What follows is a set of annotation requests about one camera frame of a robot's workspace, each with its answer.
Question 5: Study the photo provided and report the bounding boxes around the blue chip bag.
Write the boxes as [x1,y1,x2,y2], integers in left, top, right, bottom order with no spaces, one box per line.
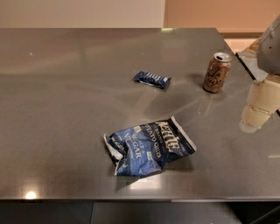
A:
[103,116,197,177]

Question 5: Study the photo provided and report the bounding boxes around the small blue snack bar wrapper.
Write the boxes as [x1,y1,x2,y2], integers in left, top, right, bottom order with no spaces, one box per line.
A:
[133,71,171,89]

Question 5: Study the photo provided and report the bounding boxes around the orange soda can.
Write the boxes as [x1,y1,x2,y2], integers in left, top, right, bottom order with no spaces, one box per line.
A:
[203,52,232,93]

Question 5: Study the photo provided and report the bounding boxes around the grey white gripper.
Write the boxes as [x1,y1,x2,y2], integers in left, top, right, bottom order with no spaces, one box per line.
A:
[240,15,280,133]

